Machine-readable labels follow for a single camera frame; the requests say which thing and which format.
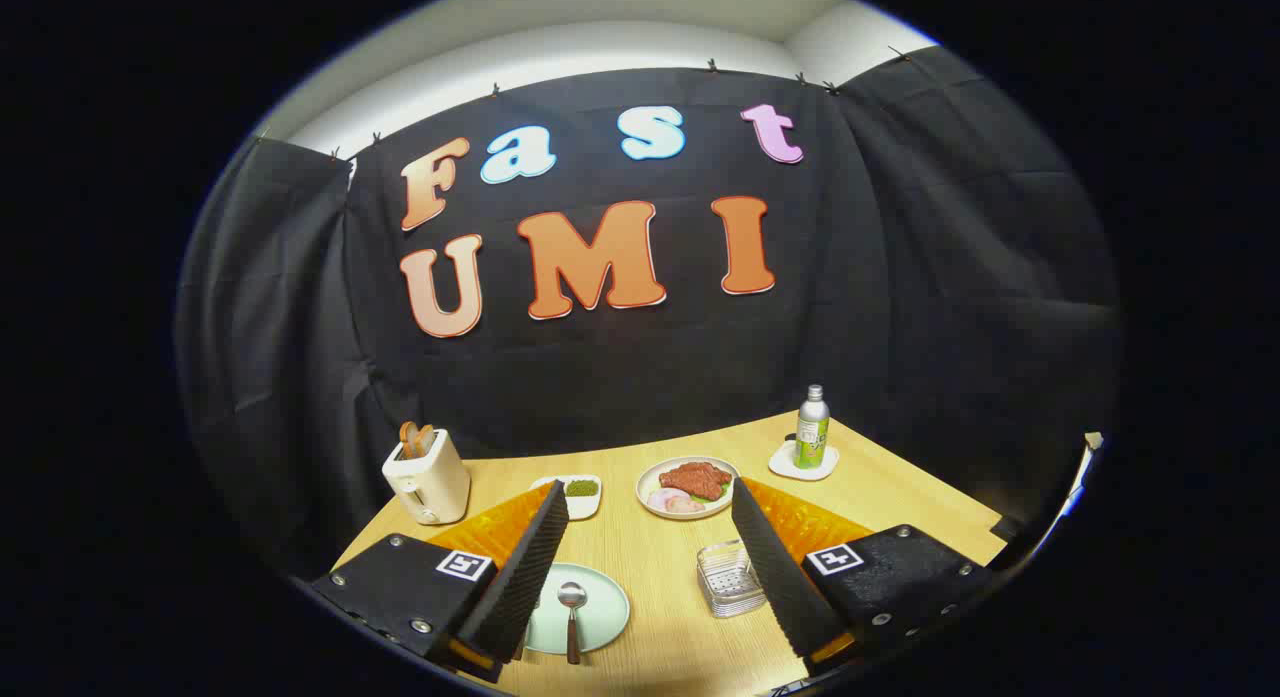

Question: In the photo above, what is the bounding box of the white toaster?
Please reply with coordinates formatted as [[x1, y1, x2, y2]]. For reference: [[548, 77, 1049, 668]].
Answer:
[[382, 429, 472, 526]]

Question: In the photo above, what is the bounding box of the white oval plate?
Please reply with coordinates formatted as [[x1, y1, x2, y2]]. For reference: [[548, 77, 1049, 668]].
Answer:
[[636, 456, 741, 521]]

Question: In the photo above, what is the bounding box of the black backdrop cloth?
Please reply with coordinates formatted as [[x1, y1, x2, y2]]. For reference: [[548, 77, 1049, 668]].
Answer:
[[175, 45, 1121, 588]]

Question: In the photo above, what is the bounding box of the white square coaster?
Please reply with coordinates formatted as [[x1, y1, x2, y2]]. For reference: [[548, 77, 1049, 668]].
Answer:
[[768, 439, 840, 482]]

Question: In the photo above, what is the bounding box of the white divided dish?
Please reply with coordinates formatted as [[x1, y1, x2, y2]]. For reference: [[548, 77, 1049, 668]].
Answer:
[[530, 474, 603, 521]]

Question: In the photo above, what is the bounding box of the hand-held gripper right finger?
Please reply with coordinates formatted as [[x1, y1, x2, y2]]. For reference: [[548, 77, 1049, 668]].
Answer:
[[730, 475, 996, 670]]

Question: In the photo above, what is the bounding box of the row of black cloth clips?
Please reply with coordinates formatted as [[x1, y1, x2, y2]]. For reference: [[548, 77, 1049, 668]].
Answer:
[[255, 45, 913, 164]]

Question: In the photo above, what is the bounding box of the green and silver bottle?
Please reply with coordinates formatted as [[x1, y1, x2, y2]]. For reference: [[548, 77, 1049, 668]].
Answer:
[[794, 384, 831, 470]]

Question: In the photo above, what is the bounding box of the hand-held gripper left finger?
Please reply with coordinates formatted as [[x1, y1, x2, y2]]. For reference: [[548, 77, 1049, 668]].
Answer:
[[308, 480, 571, 684]]

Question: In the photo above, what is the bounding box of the light blue round plate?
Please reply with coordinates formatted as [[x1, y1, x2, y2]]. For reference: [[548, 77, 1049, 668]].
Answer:
[[524, 563, 631, 656]]

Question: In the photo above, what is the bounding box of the brown steak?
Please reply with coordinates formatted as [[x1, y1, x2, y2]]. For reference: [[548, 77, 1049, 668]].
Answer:
[[659, 461, 734, 501]]

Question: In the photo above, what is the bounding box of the metal spoon with brown handle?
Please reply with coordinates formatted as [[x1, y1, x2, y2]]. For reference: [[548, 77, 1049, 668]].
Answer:
[[558, 581, 588, 666]]

